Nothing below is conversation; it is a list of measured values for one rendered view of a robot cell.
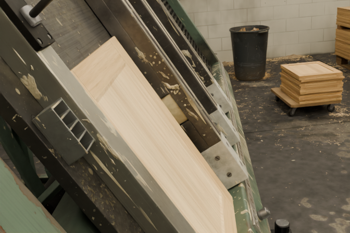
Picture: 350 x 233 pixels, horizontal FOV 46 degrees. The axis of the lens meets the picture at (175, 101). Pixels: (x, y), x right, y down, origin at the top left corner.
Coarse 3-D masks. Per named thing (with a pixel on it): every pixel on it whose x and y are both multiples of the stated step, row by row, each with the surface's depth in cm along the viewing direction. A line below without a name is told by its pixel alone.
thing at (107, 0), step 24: (96, 0) 92; (120, 0) 92; (120, 24) 94; (144, 24) 98; (144, 48) 95; (144, 72) 97; (168, 72) 97; (192, 96) 102; (192, 120) 100; (216, 144) 102; (216, 168) 104; (240, 168) 103
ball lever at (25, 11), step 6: (42, 0) 47; (48, 0) 47; (24, 6) 49; (30, 6) 50; (36, 6) 48; (42, 6) 48; (24, 12) 49; (30, 12) 49; (36, 12) 49; (30, 18) 49; (36, 18) 50; (30, 24) 50; (36, 24) 50
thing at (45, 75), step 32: (0, 32) 49; (32, 64) 50; (64, 64) 54; (64, 96) 51; (96, 128) 52; (96, 160) 53; (128, 160) 55; (128, 192) 54; (160, 192) 58; (160, 224) 56
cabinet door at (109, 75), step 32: (96, 64) 71; (128, 64) 87; (96, 96) 63; (128, 96) 77; (128, 128) 68; (160, 128) 83; (160, 160) 73; (192, 160) 90; (192, 192) 78; (224, 192) 98; (192, 224) 69; (224, 224) 84
